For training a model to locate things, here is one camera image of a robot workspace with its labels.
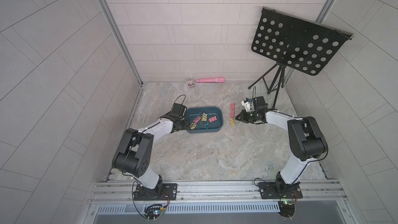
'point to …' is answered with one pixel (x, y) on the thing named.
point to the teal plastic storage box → (214, 127)
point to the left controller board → (152, 211)
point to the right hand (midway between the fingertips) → (236, 116)
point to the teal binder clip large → (206, 125)
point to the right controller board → (287, 208)
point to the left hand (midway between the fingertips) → (188, 122)
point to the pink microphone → (218, 79)
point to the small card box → (189, 82)
